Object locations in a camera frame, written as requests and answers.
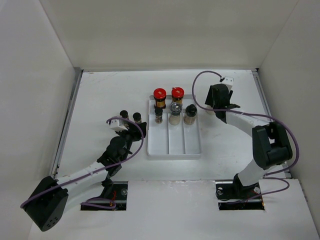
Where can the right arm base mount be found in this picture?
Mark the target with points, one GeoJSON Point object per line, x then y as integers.
{"type": "Point", "coordinates": [230, 199]}

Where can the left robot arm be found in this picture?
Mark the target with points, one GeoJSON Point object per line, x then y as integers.
{"type": "Point", "coordinates": [54, 196]}

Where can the black-top white salt grinder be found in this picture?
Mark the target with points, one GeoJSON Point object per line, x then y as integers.
{"type": "Point", "coordinates": [209, 110]}

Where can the red-label black-cap spice bottle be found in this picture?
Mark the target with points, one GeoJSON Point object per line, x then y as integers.
{"type": "Point", "coordinates": [158, 115]}

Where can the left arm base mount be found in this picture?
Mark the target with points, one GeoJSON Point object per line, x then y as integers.
{"type": "Point", "coordinates": [112, 198]}

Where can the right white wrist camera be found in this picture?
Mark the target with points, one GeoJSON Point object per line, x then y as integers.
{"type": "Point", "coordinates": [228, 81]}

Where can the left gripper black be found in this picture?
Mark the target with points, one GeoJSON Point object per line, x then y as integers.
{"type": "Point", "coordinates": [133, 131]}

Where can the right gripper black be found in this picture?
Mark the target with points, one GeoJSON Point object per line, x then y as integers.
{"type": "Point", "coordinates": [210, 100]}

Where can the clear-lid salt grinder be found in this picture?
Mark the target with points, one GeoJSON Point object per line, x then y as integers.
{"type": "Point", "coordinates": [175, 113]}

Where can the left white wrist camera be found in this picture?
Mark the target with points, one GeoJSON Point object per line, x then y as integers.
{"type": "Point", "coordinates": [117, 124]}

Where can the red-lid sauce jar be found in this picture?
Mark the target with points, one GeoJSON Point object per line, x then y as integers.
{"type": "Point", "coordinates": [159, 95]}
{"type": "Point", "coordinates": [177, 95]}

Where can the black-label spice bottle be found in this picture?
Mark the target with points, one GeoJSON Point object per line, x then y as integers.
{"type": "Point", "coordinates": [137, 118]}
{"type": "Point", "coordinates": [124, 114]}

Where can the white divided organizer tray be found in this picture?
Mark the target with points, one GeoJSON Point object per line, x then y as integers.
{"type": "Point", "coordinates": [172, 142]}

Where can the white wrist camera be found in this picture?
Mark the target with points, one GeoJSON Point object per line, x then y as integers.
{"type": "Point", "coordinates": [117, 124]}
{"type": "Point", "coordinates": [228, 81]}

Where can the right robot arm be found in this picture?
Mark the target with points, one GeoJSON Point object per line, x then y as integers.
{"type": "Point", "coordinates": [270, 142]}

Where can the black-top brown spice grinder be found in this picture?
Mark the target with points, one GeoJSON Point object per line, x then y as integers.
{"type": "Point", "coordinates": [190, 114]}

